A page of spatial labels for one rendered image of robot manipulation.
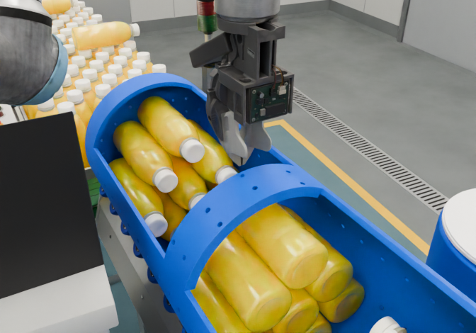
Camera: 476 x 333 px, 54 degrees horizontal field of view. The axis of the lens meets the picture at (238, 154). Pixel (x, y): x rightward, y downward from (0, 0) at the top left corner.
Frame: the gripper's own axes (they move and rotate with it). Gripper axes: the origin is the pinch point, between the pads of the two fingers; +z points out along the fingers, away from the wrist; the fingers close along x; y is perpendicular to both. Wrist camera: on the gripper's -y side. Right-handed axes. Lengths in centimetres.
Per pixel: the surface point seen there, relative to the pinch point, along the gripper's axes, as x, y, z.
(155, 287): -11.0, -11.0, 30.8
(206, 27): 34, -77, 6
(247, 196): -3.5, 8.3, 0.8
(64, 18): 5, -139, 14
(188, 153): -0.9, -15.5, 7.6
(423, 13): 365, -259, 86
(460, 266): 33.2, 17.9, 23.1
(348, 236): 13.4, 10.3, 13.5
